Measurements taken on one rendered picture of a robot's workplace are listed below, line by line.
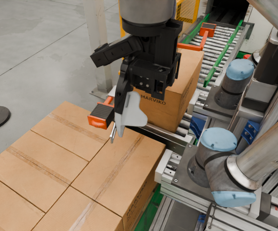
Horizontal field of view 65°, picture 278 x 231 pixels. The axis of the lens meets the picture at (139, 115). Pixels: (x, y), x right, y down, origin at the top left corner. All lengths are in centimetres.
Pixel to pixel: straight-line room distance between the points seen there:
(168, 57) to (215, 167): 49
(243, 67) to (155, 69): 87
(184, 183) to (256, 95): 43
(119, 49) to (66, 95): 268
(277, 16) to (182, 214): 148
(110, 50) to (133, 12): 9
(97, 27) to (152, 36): 213
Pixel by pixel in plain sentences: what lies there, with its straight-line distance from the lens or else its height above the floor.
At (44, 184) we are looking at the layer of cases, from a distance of 158.
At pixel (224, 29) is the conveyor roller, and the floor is 55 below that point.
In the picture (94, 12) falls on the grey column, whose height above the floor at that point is 104.
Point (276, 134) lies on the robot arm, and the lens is 62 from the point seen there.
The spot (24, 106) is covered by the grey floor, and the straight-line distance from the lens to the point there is 306.
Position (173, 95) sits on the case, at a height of 92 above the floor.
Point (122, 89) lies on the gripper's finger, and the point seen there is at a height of 162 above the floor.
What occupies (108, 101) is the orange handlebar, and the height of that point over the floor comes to 126.
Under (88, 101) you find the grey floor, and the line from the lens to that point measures 284.
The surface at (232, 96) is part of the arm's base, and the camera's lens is 123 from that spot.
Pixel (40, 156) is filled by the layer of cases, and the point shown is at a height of 54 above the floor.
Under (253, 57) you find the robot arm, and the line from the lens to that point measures 125.
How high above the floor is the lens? 184
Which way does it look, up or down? 45 degrees down
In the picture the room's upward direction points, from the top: straight up
